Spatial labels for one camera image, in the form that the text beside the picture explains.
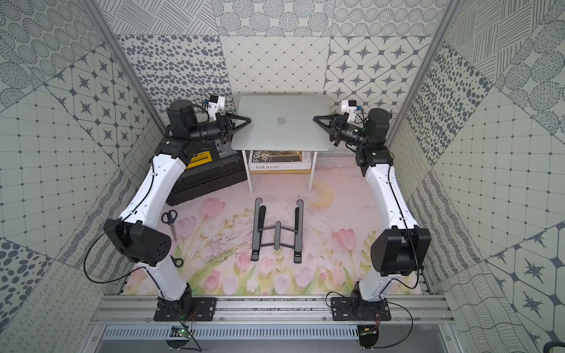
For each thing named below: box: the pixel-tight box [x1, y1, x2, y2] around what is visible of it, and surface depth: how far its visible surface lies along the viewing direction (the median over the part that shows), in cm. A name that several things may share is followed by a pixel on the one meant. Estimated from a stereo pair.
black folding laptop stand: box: [250, 197, 304, 264], surface depth 88 cm
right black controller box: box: [357, 324, 379, 349], surface depth 73 cm
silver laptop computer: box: [231, 94, 331, 151], surface depth 68 cm
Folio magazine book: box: [248, 150, 312, 172], surface depth 95 cm
